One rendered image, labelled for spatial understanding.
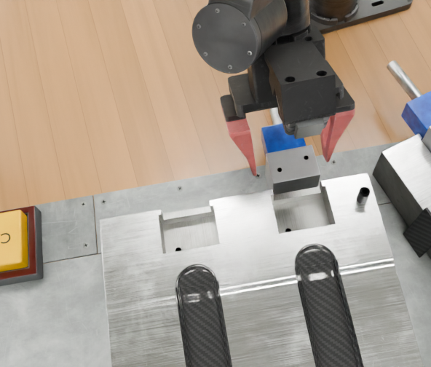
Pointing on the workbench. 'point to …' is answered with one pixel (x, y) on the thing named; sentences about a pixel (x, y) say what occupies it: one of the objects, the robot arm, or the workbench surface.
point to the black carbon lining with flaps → (336, 345)
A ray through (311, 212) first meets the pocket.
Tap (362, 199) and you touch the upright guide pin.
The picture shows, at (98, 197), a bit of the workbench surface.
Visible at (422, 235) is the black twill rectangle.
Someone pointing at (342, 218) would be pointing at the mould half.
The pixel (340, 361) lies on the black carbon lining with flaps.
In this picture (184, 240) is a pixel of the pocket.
